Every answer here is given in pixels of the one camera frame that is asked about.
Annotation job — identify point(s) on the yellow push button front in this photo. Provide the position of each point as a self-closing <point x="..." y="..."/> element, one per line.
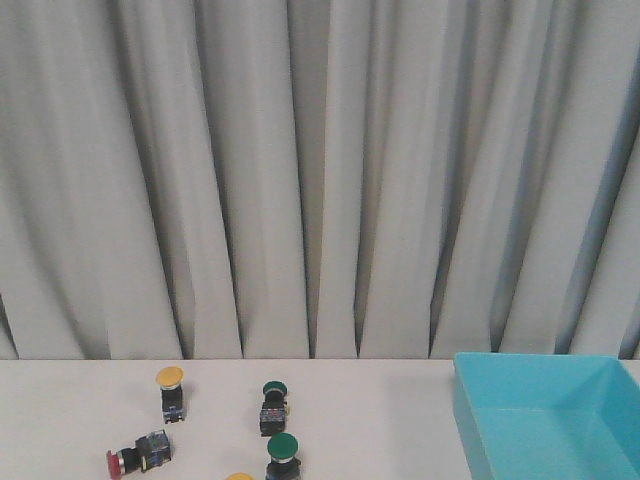
<point x="239" y="476"/>

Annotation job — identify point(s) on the yellow push button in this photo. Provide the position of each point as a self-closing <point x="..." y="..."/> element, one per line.
<point x="239" y="476"/>
<point x="169" y="380"/>

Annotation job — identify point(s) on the turquoise plastic box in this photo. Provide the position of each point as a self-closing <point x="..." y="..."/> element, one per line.
<point x="537" y="416"/>

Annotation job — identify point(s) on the grey pleated curtain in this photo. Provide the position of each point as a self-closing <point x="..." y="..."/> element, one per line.
<point x="319" y="179"/>

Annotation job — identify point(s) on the green push button lying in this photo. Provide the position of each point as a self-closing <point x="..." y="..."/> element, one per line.
<point x="274" y="409"/>

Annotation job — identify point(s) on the yellow push button upright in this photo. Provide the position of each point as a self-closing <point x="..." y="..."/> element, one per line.
<point x="169" y="380"/>

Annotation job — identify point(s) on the green push button upright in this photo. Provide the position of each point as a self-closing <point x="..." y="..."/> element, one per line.
<point x="284" y="464"/>

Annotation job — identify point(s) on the red push button lying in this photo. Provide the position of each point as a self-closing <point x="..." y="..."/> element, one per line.
<point x="150" y="451"/>

